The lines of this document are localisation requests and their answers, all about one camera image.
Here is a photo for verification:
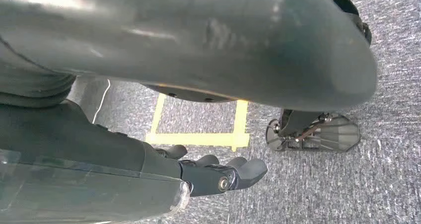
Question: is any yellow floor tape square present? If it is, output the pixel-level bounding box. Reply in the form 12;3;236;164
144;92;251;152

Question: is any black robot right leg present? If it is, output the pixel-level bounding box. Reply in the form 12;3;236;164
280;0;373;138

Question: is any grey robot right foot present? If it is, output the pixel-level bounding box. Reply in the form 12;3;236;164
266;112;361;154

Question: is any thin white floor cable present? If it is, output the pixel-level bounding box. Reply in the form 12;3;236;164
92;79;112;125

